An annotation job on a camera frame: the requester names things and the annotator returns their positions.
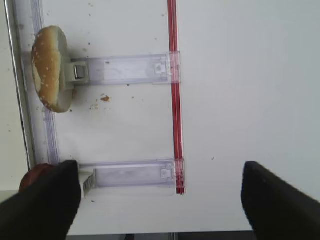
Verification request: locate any clear rail lower right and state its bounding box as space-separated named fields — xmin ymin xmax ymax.
xmin=79 ymin=159 xmax=186 ymax=195

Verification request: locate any white support block right bun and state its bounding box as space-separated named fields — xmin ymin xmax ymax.
xmin=64 ymin=61 xmax=89 ymax=90

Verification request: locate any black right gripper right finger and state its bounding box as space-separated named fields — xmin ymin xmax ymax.
xmin=240 ymin=161 xmax=320 ymax=240

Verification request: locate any right long clear rail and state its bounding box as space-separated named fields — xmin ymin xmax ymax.
xmin=13 ymin=0 xmax=60 ymax=166

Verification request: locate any silver metal tray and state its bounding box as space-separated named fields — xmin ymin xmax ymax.
xmin=0 ymin=1 xmax=28 ymax=191

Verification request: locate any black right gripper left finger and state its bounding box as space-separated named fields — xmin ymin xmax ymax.
xmin=0 ymin=160 xmax=82 ymax=240

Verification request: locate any right red strip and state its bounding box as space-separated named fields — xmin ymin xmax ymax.
xmin=167 ymin=0 xmax=186 ymax=195

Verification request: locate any sesame bun top rear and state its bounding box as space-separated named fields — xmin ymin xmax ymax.
xmin=31 ymin=25 xmax=73 ymax=113

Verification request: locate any clear rail upper right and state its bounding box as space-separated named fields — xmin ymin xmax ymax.
xmin=71 ymin=52 xmax=181 ymax=86

